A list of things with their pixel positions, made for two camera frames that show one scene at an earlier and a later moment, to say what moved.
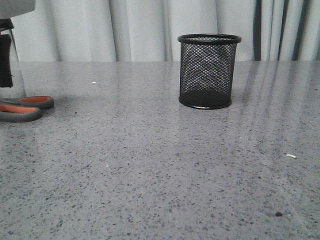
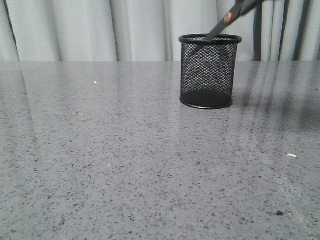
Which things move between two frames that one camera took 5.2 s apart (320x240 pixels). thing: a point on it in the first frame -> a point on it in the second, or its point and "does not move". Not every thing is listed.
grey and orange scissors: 25,109 -> 241,7
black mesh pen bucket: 207,69 does not move
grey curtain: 148,30 does not move
